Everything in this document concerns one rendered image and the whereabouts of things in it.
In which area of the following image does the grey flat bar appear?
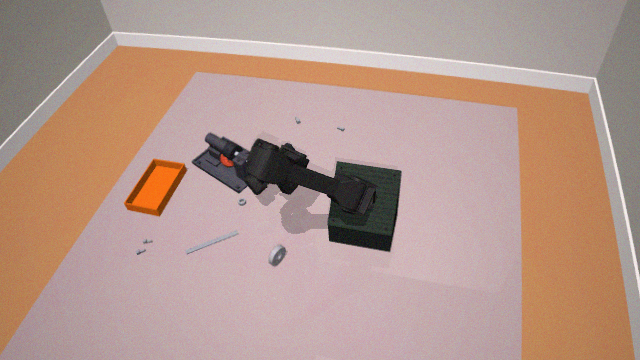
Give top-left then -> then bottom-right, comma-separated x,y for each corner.
185,231 -> 239,254

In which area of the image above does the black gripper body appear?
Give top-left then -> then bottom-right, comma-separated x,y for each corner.
244,143 -> 295,195

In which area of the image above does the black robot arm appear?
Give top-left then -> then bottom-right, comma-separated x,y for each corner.
246,138 -> 377,216

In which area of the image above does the orange rectangular tray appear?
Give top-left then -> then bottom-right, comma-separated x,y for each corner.
124,158 -> 187,216

